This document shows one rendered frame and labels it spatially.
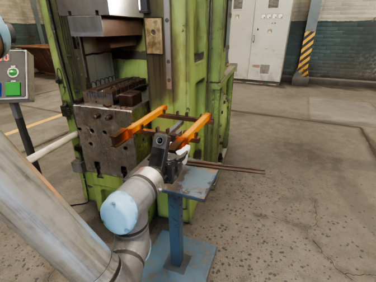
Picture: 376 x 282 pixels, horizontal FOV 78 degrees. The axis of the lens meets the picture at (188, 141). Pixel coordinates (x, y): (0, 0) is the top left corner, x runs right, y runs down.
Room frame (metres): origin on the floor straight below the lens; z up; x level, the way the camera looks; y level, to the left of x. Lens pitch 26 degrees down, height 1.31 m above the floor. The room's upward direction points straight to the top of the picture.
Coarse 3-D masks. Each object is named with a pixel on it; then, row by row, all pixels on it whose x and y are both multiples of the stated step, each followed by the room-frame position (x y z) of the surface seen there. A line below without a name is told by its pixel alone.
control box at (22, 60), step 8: (8, 56) 1.37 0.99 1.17; (16, 56) 1.38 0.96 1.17; (24, 56) 1.38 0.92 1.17; (32, 56) 1.46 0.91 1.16; (0, 64) 1.34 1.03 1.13; (8, 64) 1.35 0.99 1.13; (16, 64) 1.35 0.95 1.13; (24, 64) 1.36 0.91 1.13; (32, 64) 1.43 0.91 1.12; (0, 72) 1.32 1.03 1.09; (24, 72) 1.34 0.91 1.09; (32, 72) 1.40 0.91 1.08; (0, 80) 1.30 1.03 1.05; (8, 80) 1.31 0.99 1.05; (16, 80) 1.31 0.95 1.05; (24, 80) 1.32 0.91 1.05; (32, 80) 1.38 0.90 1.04; (24, 88) 1.29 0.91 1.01; (32, 88) 1.35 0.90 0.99; (0, 96) 1.26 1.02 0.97; (8, 96) 1.26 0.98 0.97; (16, 96) 1.27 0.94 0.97; (24, 96) 1.27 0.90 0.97; (32, 96) 1.33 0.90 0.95
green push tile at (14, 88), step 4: (8, 84) 1.29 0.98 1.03; (12, 84) 1.29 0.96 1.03; (16, 84) 1.29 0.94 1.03; (20, 84) 1.30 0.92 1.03; (8, 88) 1.28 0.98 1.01; (12, 88) 1.28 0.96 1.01; (16, 88) 1.28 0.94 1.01; (20, 88) 1.29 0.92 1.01; (8, 92) 1.26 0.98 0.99; (12, 92) 1.27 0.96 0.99; (16, 92) 1.27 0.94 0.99; (20, 92) 1.27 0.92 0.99
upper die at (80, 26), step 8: (72, 16) 1.33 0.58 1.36; (80, 16) 1.32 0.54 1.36; (88, 16) 1.30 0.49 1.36; (96, 16) 1.29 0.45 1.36; (104, 16) 1.31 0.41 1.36; (112, 16) 1.38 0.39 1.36; (72, 24) 1.33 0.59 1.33; (80, 24) 1.32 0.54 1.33; (88, 24) 1.30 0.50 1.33; (96, 24) 1.29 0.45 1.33; (104, 24) 1.30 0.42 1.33; (112, 24) 1.37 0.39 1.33; (120, 24) 1.44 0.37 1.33; (128, 24) 1.52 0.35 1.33; (136, 24) 1.61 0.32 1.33; (72, 32) 1.34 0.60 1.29; (80, 32) 1.32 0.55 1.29; (88, 32) 1.31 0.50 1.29; (96, 32) 1.29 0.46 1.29; (104, 32) 1.29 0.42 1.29; (112, 32) 1.36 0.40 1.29; (120, 32) 1.43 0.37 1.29; (128, 32) 1.51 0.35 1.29; (136, 32) 1.60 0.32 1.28
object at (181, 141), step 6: (204, 114) 1.03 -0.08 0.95; (210, 114) 1.04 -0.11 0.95; (198, 120) 0.95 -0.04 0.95; (204, 120) 0.95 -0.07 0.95; (192, 126) 0.88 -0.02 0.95; (198, 126) 0.88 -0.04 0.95; (186, 132) 0.82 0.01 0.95; (192, 132) 0.82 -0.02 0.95; (180, 138) 0.75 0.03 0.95; (186, 138) 0.75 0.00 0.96; (174, 144) 0.71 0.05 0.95; (180, 144) 0.71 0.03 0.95; (186, 144) 0.75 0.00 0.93; (168, 150) 0.67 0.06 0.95; (174, 150) 0.67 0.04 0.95
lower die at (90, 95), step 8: (120, 80) 1.62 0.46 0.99; (136, 80) 1.61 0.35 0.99; (144, 80) 1.66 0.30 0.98; (96, 88) 1.37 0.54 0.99; (112, 88) 1.36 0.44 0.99; (144, 88) 1.65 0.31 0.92; (88, 96) 1.33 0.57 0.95; (96, 96) 1.31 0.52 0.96; (104, 96) 1.30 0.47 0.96; (112, 96) 1.28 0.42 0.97; (112, 104) 1.28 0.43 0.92
